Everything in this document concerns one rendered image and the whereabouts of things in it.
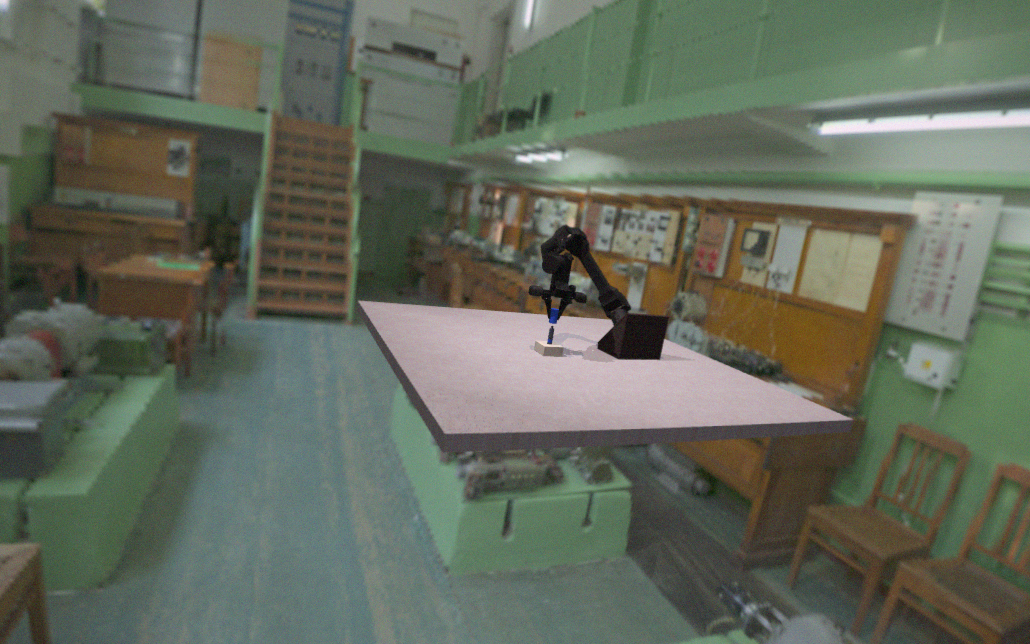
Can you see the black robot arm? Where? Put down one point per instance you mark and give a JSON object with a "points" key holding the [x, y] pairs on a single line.
{"points": [[578, 245]]}

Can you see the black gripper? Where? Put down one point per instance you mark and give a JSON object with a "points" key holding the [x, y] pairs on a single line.
{"points": [[546, 295]]}

